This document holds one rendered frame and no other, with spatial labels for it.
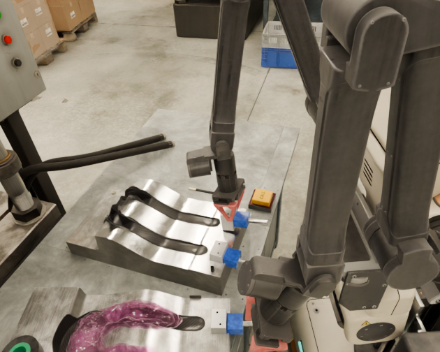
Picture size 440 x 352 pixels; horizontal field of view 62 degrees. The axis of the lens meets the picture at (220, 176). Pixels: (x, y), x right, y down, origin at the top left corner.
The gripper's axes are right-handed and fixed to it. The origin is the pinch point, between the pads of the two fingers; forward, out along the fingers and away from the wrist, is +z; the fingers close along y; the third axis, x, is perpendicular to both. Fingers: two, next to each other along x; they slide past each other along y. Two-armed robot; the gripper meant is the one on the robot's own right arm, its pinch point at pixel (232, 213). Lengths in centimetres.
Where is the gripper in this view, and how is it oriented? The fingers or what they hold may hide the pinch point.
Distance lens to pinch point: 106.8
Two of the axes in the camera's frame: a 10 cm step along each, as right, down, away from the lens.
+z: 1.4, 8.5, 5.0
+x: 9.3, 0.6, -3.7
